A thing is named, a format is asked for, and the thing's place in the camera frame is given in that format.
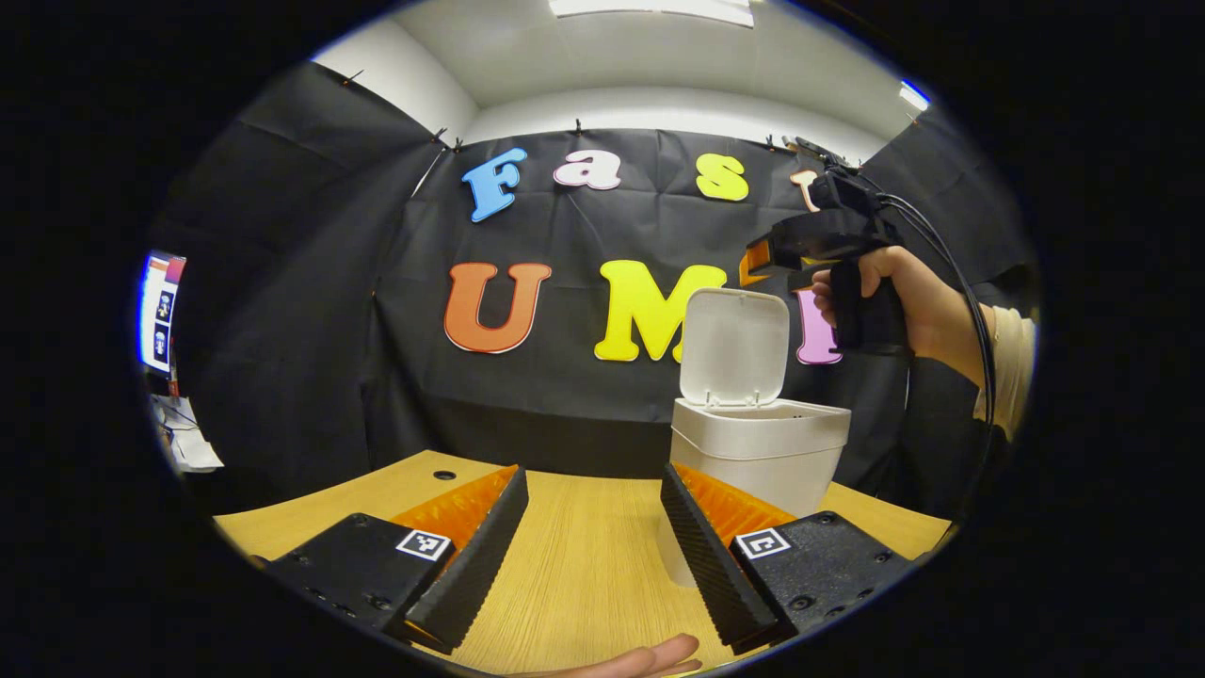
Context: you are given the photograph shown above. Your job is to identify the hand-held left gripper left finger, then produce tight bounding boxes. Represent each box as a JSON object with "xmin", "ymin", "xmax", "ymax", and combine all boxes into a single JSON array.
[{"xmin": 264, "ymin": 464, "xmax": 530, "ymax": 657}]

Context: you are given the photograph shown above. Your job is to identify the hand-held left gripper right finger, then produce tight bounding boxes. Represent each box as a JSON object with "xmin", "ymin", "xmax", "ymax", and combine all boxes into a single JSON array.
[{"xmin": 659, "ymin": 461, "xmax": 914, "ymax": 657}]

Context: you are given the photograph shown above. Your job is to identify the white desktop garbage bin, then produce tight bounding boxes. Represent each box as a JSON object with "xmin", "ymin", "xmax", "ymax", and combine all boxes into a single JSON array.
[{"xmin": 659, "ymin": 287, "xmax": 853, "ymax": 589}]

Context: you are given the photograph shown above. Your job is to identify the wooden desktop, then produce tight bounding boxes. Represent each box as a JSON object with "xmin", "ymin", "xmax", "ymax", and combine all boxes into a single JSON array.
[{"xmin": 215, "ymin": 450, "xmax": 952, "ymax": 677}]

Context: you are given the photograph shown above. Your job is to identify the black backdrop cloth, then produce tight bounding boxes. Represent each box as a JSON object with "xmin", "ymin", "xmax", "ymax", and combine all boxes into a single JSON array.
[{"xmin": 146, "ymin": 61, "xmax": 1041, "ymax": 514}]

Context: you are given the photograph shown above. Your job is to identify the ceiling light panel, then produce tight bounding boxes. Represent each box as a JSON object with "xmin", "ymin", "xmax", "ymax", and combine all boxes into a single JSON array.
[{"xmin": 549, "ymin": 0, "xmax": 756, "ymax": 27}]

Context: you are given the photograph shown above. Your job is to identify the white papers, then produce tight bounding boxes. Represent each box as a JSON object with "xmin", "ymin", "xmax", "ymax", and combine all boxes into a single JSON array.
[{"xmin": 149, "ymin": 394, "xmax": 226, "ymax": 475}]

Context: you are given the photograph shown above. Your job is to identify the computer monitor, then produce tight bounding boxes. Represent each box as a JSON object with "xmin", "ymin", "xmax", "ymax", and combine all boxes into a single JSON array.
[{"xmin": 138, "ymin": 251, "xmax": 188, "ymax": 377}]

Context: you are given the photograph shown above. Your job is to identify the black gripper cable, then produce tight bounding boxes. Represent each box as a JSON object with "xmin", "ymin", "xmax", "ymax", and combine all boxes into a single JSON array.
[{"xmin": 874, "ymin": 191, "xmax": 1001, "ymax": 495}]

